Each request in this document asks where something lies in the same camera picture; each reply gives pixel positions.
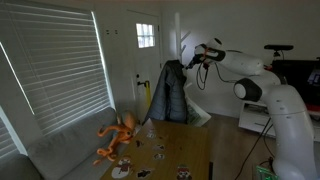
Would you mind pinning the dark grey jacket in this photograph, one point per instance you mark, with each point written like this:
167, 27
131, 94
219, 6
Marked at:
166, 93

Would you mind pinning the wooden table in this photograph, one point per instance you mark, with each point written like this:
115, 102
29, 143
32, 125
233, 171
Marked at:
181, 146

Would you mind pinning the snowman sticker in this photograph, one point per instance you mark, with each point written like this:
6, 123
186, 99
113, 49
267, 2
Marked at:
121, 168

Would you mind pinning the white cabinet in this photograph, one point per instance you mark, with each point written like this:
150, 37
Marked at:
256, 120

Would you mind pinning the white coat stand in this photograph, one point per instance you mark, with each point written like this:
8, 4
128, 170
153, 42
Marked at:
178, 36

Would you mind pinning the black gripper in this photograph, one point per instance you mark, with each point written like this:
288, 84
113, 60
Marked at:
199, 60

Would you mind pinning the santa figure sticker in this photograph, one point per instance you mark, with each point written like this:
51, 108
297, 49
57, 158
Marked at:
184, 172

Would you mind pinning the grey sofa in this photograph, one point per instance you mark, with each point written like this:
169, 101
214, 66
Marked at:
66, 150

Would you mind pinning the white door with window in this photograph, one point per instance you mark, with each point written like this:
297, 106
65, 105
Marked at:
146, 63

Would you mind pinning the orange octopus plush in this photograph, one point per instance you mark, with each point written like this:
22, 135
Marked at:
121, 131

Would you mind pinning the black camera on stand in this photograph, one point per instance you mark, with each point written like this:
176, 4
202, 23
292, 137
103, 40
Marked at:
278, 47

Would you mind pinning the green circuit board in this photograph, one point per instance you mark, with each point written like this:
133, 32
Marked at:
265, 173

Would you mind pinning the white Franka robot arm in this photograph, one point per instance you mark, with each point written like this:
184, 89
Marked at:
290, 110

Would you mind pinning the black figure sticker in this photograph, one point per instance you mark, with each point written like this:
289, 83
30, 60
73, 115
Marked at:
145, 173

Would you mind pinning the black monitor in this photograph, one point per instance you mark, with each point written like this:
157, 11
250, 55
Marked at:
293, 76

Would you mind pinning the small holiday sticker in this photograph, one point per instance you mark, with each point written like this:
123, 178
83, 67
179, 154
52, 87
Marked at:
160, 147
151, 134
159, 156
139, 143

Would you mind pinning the white tote bag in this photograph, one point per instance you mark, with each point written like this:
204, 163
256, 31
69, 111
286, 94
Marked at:
198, 115

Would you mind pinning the wide white window blind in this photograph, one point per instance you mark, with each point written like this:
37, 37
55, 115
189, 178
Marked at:
60, 66

